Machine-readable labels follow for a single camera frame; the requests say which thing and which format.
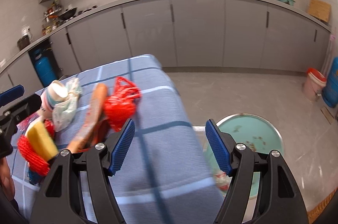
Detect person's left hand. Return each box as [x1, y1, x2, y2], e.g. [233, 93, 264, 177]
[0, 158, 15, 201]

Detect yellow sponge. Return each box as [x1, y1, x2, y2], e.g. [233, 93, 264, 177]
[26, 121, 59, 161]

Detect blue gas cylinder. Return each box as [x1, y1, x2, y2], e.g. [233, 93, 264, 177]
[33, 49, 57, 87]

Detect spice rack with bottles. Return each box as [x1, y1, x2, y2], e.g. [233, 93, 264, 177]
[42, 0, 63, 35]

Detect grey kitchen cabinets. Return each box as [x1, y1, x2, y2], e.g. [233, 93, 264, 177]
[1, 0, 331, 94]

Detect pink red plastic wrapper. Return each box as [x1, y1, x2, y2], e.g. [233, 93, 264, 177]
[17, 113, 40, 134]

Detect mint green trash basin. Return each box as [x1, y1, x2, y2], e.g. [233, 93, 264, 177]
[203, 113, 284, 195]

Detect red foam net sleeve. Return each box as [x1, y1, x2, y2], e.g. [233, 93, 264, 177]
[17, 119, 54, 177]

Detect blue water jug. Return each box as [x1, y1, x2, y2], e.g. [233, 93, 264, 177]
[323, 57, 338, 108]

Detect orange paper food wrapper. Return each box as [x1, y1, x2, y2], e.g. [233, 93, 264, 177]
[67, 83, 108, 154]

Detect black wok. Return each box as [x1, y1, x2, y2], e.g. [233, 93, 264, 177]
[59, 7, 77, 21]

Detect green clear plastic bag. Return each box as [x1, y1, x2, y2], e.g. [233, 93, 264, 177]
[52, 77, 82, 132]

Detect small blue toy wrapper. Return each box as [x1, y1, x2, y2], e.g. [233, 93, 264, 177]
[28, 169, 44, 185]

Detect dark pot on counter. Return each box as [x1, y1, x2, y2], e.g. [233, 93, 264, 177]
[17, 35, 30, 51]

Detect blue plaid tablecloth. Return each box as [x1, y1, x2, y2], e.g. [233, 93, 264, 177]
[4, 53, 225, 224]

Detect red mesh net bag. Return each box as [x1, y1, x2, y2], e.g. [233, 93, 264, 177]
[104, 76, 142, 132]

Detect red white bucket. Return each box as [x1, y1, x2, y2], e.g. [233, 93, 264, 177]
[303, 68, 327, 102]

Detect white paper cup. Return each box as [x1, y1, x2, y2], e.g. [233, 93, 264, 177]
[39, 80, 68, 119]

